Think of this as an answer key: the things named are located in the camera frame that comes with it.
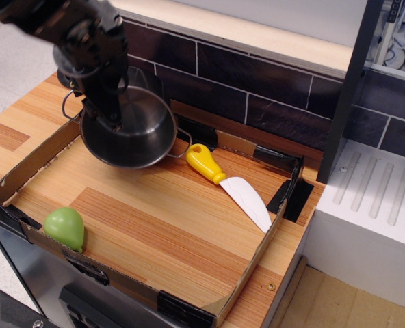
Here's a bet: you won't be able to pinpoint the white grooved sink drainboard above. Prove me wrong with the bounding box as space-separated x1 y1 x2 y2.
314 139 405 250

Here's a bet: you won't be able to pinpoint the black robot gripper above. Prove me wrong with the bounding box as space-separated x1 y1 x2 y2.
0 1 128 132

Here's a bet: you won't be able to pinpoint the green toy pear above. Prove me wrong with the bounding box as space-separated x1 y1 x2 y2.
43 207 84 253

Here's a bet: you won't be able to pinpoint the yellow handled toy knife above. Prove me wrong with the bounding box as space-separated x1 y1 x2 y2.
185 143 272 233

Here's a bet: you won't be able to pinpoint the cables behind shelf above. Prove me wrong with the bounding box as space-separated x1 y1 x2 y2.
376 0 405 74

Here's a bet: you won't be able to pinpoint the stainless steel pot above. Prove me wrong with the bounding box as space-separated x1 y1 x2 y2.
71 66 192 169

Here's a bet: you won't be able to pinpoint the cardboard fence with black tape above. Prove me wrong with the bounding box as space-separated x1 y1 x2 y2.
0 112 322 327

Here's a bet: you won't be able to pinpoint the dark grey vertical post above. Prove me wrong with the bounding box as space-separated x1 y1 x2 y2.
317 0 383 184

